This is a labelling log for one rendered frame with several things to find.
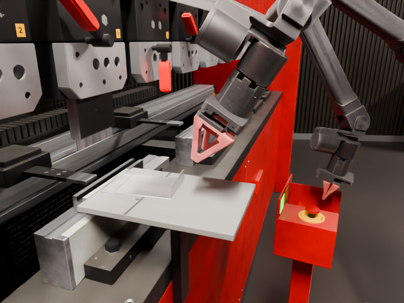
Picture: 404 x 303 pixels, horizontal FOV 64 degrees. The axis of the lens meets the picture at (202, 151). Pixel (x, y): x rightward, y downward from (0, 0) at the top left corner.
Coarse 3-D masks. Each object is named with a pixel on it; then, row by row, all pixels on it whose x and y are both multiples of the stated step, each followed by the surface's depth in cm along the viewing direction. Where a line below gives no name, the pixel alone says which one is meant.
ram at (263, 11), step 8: (168, 0) 72; (176, 0) 75; (184, 0) 80; (192, 0) 85; (200, 0) 90; (208, 0) 97; (240, 0) 136; (248, 0) 150; (256, 0) 169; (264, 0) 192; (272, 0) 225; (200, 8) 91; (208, 8) 98; (256, 8) 171; (264, 8) 195
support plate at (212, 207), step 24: (96, 192) 57; (192, 192) 57; (216, 192) 57; (240, 192) 57; (120, 216) 50; (144, 216) 50; (168, 216) 50; (192, 216) 50; (216, 216) 50; (240, 216) 50
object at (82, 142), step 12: (96, 96) 56; (108, 96) 59; (72, 108) 52; (84, 108) 53; (96, 108) 56; (108, 108) 59; (72, 120) 52; (84, 120) 53; (96, 120) 56; (108, 120) 60; (72, 132) 53; (84, 132) 54; (96, 132) 57; (108, 132) 62; (84, 144) 55
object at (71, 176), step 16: (0, 160) 63; (16, 160) 65; (32, 160) 67; (48, 160) 71; (0, 176) 62; (16, 176) 64; (32, 176) 65; (48, 176) 63; (64, 176) 63; (80, 176) 63; (96, 176) 64
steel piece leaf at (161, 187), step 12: (132, 180) 62; (144, 180) 62; (156, 180) 62; (168, 180) 62; (180, 180) 60; (120, 192) 57; (132, 192) 57; (144, 192) 57; (156, 192) 57; (168, 192) 57
